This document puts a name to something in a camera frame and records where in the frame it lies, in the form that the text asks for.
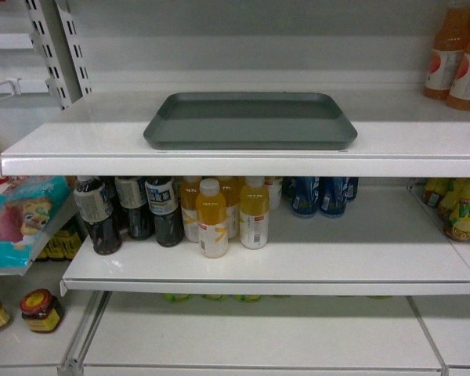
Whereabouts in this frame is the yellow juice bottle right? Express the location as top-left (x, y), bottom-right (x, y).
top-left (239, 176), bottom-right (269, 249)

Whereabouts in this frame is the yellow lemon tea bottle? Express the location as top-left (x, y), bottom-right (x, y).
top-left (444, 179), bottom-right (470, 241)

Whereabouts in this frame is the white shelf board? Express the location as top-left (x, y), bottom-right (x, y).
top-left (0, 89), bottom-right (470, 178)
top-left (60, 186), bottom-right (470, 296)

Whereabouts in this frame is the dark tea bottle left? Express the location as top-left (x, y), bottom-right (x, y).
top-left (74, 175), bottom-right (122, 255)

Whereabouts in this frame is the blue drink bottle right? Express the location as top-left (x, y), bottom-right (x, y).
top-left (319, 177), bottom-right (349, 218)

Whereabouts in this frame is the white middle shelf board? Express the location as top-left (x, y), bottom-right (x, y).
top-left (60, 186), bottom-right (470, 296)

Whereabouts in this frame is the red lid sauce jar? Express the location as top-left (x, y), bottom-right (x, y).
top-left (20, 288), bottom-right (65, 333)

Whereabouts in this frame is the orange juice bottle back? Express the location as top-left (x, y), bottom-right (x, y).
top-left (180, 176), bottom-right (202, 243)

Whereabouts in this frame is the teal tissue pack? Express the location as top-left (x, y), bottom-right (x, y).
top-left (0, 175), bottom-right (75, 274)

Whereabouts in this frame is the orange juice bottle front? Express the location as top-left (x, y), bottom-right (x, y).
top-left (196, 178), bottom-right (229, 259)

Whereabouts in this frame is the dark tea bottle right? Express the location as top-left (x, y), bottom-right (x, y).
top-left (145, 176), bottom-right (184, 248)

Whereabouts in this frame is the orange tea bottle back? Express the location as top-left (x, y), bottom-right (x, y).
top-left (423, 8), bottom-right (470, 100)

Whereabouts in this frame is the white upper shelf board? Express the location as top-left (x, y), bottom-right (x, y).
top-left (0, 89), bottom-right (470, 178)

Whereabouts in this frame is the dark tea bottle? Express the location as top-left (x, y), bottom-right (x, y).
top-left (74, 175), bottom-right (122, 255)
top-left (115, 176), bottom-right (154, 240)
top-left (145, 176), bottom-right (184, 248)

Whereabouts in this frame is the grey rectangular serving tray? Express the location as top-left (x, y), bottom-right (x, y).
top-left (143, 92), bottom-right (358, 150)

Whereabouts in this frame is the orange juice bottle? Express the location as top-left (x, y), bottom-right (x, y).
top-left (196, 178), bottom-right (229, 259)
top-left (180, 176), bottom-right (202, 243)

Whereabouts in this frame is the slotted shelf upright post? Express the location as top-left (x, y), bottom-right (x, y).
top-left (24, 0), bottom-right (92, 110)

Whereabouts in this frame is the dark tea bottle middle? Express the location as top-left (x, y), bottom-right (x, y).
top-left (115, 176), bottom-right (154, 240)

